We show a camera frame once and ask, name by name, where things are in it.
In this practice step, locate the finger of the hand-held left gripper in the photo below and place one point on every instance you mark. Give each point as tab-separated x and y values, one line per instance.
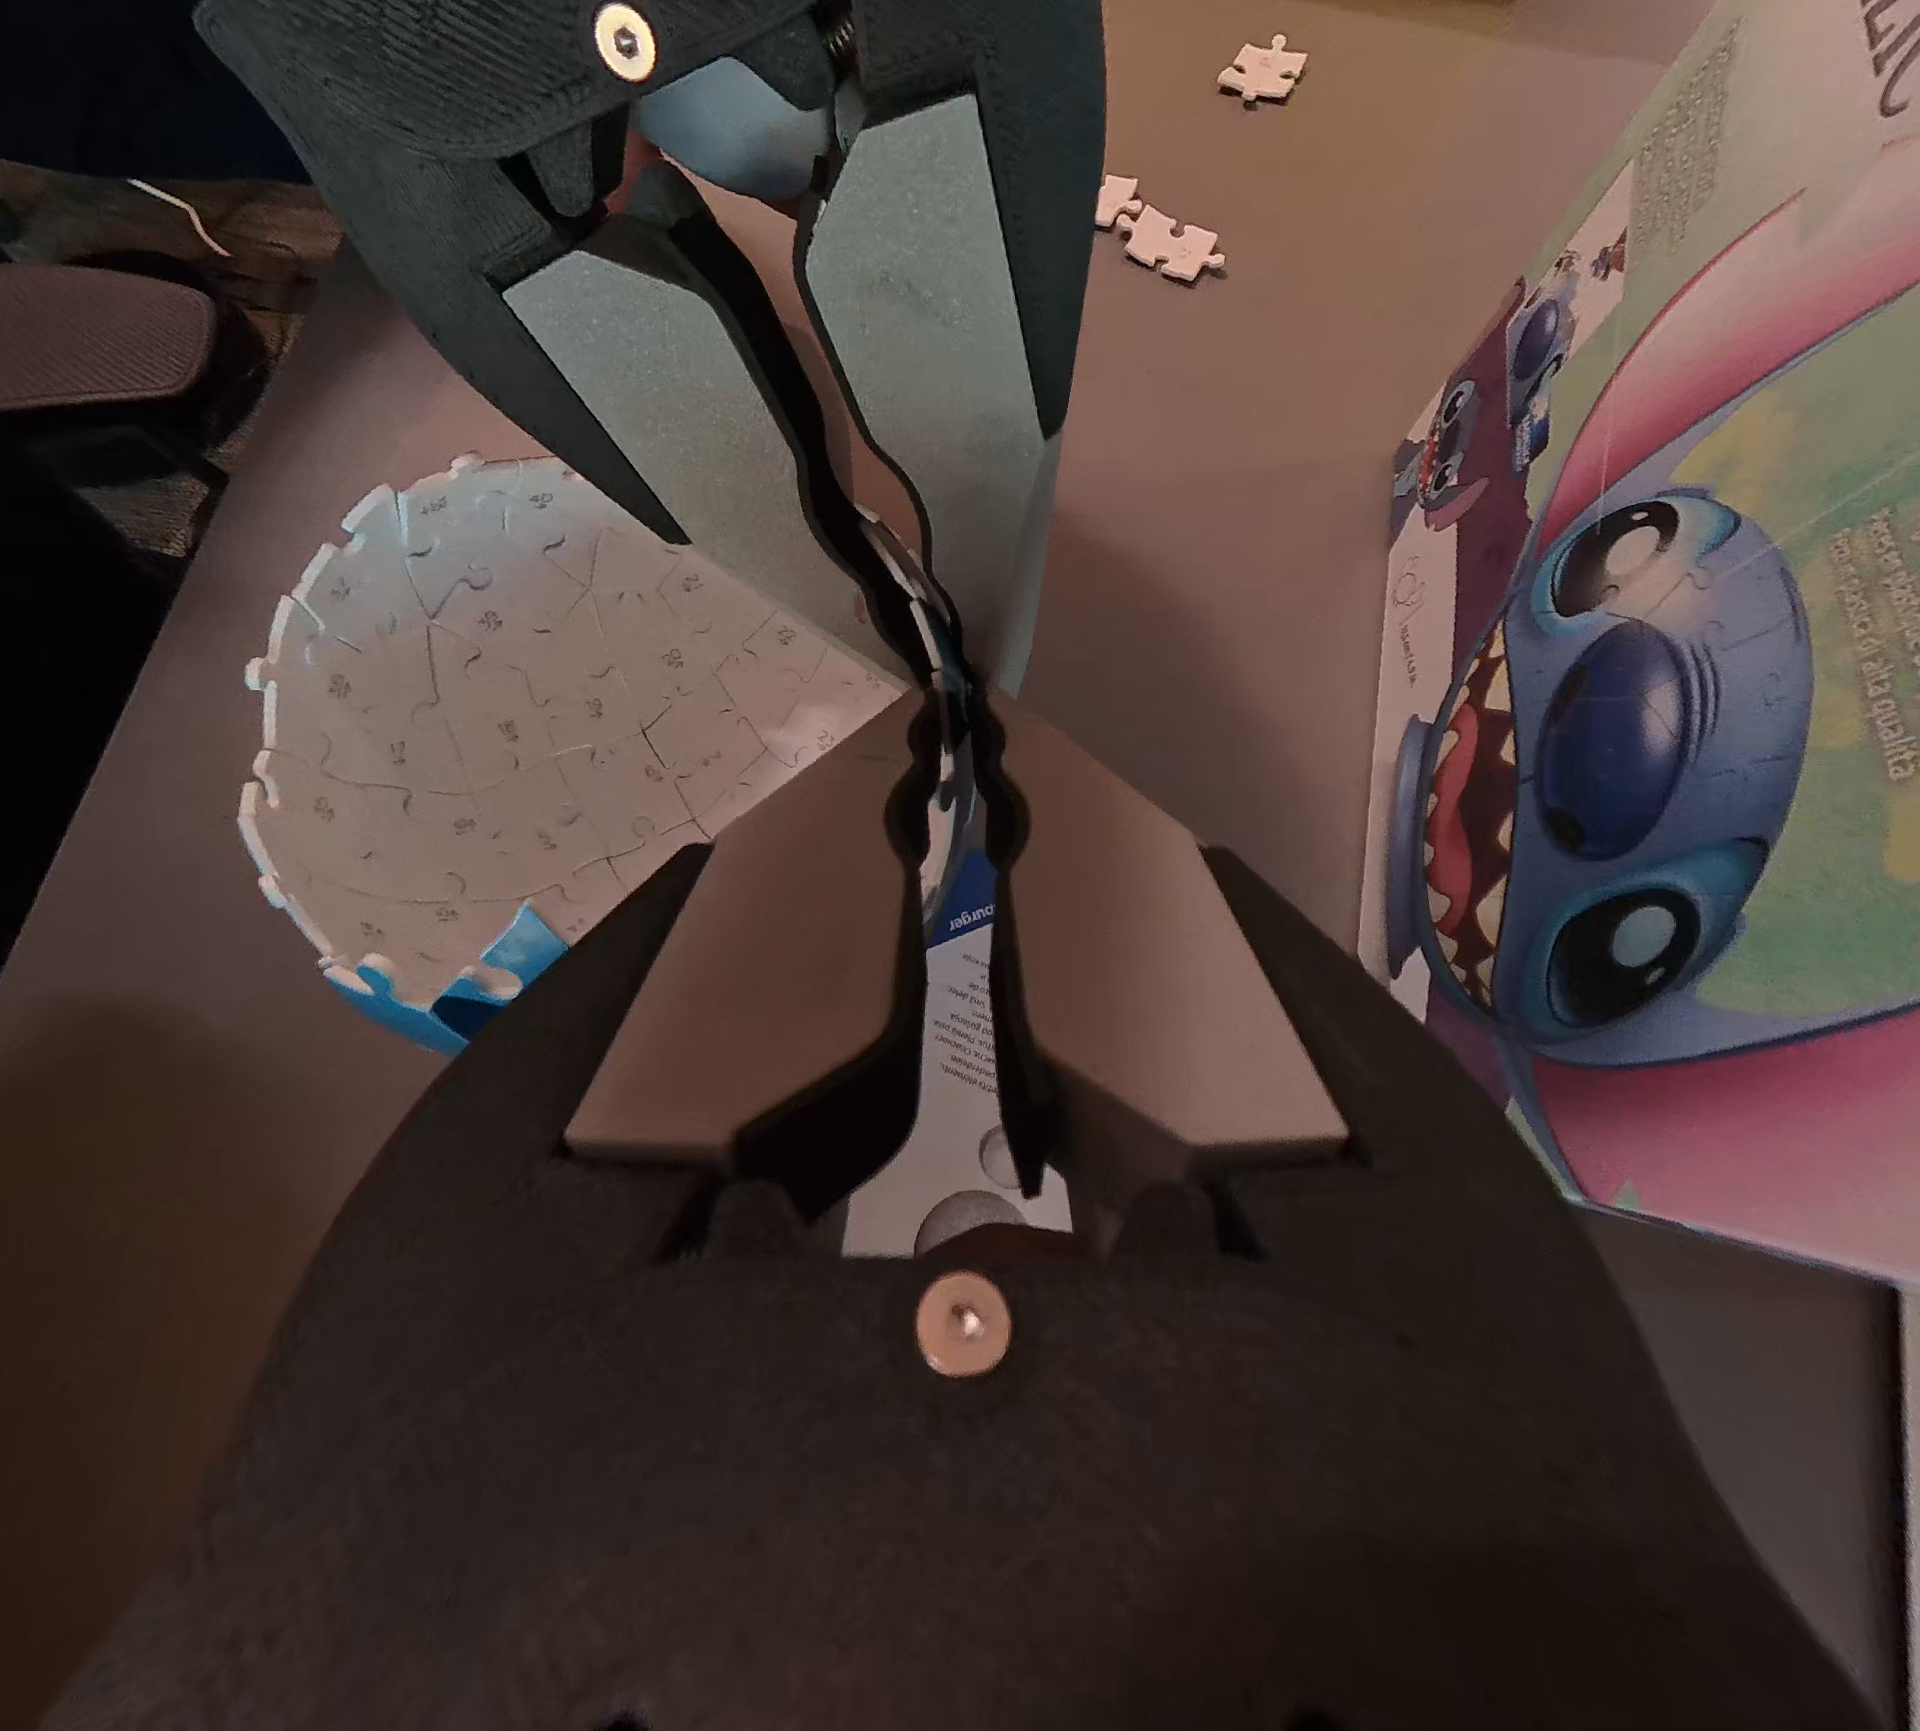
931	291
674	397

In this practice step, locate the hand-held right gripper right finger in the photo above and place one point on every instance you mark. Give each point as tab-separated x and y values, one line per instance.
1170	997

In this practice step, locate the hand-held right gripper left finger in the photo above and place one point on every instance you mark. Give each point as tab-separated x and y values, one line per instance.
751	997

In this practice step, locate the partly built blue puzzle ball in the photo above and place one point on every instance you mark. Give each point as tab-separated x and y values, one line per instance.
494	743

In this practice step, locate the printed cardboard puzzle box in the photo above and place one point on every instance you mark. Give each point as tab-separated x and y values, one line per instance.
1681	637

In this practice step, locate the white instruction leaflet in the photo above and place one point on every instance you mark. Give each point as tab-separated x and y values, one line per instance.
961	1042

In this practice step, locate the grey mesh office chair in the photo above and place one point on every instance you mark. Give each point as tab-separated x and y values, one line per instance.
90	337

